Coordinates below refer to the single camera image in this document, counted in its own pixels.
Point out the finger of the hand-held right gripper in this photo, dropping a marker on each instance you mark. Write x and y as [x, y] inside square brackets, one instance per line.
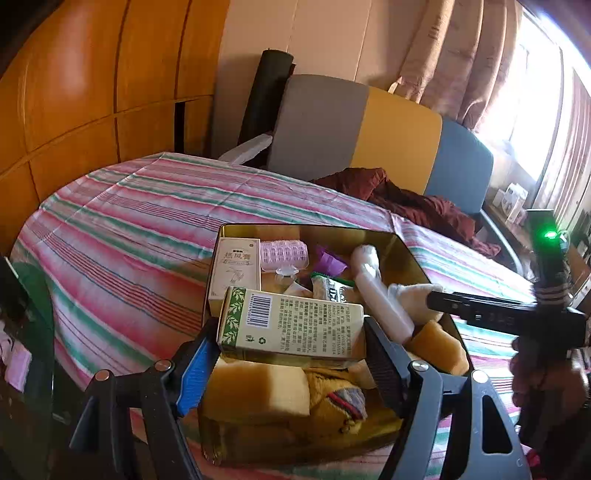
[461, 307]

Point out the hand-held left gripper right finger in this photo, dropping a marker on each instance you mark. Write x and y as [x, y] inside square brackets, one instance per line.
[385, 369]

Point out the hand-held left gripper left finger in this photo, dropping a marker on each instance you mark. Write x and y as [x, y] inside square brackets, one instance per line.
[198, 374]

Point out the yellow sponge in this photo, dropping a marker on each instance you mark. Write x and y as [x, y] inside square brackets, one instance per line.
[436, 346]

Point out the yellow sock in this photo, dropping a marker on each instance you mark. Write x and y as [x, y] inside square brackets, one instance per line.
[332, 401]

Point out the gold metal tin box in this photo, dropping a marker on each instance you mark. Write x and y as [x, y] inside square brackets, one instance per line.
[258, 438]

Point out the small green white packet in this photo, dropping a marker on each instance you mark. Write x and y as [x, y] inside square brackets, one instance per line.
[330, 290]

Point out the green leaf print box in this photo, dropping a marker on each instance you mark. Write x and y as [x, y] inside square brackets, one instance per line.
[295, 327]

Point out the cream carton box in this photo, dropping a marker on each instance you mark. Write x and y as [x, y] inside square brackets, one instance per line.
[233, 272]

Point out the purple plastic piece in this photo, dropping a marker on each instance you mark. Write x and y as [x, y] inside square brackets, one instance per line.
[331, 263]

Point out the clear plastic piece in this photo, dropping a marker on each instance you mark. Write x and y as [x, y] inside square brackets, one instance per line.
[284, 278]

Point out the pink hair roller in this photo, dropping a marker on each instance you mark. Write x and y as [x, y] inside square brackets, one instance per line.
[284, 253]

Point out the person's right forearm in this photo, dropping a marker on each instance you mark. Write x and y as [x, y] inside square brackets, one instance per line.
[554, 434]

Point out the person's right hand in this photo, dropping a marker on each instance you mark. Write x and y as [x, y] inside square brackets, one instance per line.
[531, 374]

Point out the wooden window shelf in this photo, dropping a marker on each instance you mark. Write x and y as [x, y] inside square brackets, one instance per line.
[521, 235]

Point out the small white box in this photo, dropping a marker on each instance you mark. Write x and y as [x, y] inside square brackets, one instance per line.
[498, 198]

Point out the maroon cloth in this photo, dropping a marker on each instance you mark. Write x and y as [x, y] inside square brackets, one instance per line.
[406, 198]

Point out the striped cloth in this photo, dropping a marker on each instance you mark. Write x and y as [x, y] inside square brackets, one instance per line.
[138, 221]

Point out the beige patterned curtain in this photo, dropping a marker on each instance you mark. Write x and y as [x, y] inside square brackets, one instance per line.
[452, 55]
[572, 152]

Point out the dark side furniture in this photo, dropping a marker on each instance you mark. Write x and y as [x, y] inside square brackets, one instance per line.
[27, 323]

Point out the bright window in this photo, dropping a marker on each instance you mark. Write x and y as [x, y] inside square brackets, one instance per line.
[526, 115]

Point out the white foam board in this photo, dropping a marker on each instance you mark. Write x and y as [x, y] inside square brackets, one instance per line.
[247, 148]

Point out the grey yellow blue sofa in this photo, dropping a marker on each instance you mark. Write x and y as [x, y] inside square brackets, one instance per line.
[318, 124]

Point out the black rolled mat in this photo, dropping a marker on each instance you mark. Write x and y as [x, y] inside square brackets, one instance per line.
[265, 92]

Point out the wooden wardrobe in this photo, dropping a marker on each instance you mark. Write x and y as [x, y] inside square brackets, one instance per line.
[69, 92]

